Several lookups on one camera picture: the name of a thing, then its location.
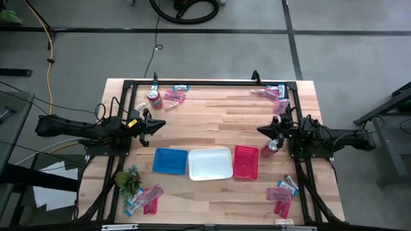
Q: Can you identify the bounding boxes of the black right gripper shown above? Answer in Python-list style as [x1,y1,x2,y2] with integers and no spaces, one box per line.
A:
[256,114,292,149]

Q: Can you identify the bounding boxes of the small green potted plant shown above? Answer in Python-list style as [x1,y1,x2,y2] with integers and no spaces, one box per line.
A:
[114,164,143,206]

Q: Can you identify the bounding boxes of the yellow extension cord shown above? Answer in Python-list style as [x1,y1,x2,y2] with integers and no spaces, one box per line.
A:
[24,0,55,116]

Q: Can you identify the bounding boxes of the red soda can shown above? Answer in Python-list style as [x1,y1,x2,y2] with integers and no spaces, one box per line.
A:
[147,89,164,111]
[259,139,280,158]

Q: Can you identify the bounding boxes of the white plastic tray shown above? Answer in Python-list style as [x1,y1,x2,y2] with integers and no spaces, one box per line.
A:
[188,147,234,182]

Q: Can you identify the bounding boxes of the black vacuum hose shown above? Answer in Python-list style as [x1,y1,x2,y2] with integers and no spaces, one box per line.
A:
[149,0,221,25]

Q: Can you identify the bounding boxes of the red plastic basket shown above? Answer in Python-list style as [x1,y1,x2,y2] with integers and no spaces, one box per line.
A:
[232,145,259,181]

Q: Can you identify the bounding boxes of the person's green shoe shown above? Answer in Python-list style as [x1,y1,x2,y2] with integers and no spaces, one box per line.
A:
[0,8,23,26]

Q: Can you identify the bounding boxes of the blue plastic basket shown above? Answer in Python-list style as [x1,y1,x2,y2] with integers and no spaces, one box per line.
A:
[152,148,189,176]

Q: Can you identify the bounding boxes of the white paper sheets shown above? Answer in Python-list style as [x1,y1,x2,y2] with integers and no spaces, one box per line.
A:
[31,160,80,212]

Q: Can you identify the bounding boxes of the black desk frame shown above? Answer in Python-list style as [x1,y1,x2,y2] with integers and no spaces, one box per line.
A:
[353,81,411,187]

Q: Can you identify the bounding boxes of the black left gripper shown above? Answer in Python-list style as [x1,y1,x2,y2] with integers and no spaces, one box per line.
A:
[127,108,167,148]

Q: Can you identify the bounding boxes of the grey side table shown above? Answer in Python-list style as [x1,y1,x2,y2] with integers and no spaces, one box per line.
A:
[0,91,35,180]

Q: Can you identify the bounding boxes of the thin black floor cable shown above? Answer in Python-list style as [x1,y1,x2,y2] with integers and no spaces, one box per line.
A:
[143,14,164,80]

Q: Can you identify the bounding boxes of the black aluminium table frame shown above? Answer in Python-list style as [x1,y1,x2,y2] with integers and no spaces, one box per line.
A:
[76,71,346,225]

